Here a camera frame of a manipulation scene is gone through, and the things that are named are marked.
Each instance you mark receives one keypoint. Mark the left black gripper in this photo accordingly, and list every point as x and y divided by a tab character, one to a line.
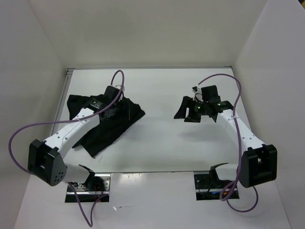
122	112

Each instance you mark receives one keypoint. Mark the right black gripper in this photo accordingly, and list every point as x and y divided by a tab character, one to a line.
191	117

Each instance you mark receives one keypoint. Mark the black pleated skirt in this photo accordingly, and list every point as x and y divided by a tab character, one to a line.
108	131

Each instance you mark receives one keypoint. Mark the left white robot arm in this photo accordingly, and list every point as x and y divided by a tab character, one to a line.
46	157

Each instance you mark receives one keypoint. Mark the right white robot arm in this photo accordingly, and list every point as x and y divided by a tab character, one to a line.
257	161

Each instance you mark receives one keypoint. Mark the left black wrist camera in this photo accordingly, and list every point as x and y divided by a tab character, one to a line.
111	92

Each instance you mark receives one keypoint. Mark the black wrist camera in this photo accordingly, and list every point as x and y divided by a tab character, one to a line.
210	93
111	92

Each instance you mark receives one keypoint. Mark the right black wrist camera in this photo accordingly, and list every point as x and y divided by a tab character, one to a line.
210	93

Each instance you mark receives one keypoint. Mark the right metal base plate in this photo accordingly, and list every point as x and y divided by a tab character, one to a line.
206	189

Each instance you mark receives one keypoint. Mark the metal base plate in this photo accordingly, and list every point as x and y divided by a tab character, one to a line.
99	191
206	189

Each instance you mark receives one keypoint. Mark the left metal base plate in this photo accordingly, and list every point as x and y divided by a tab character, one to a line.
99	191

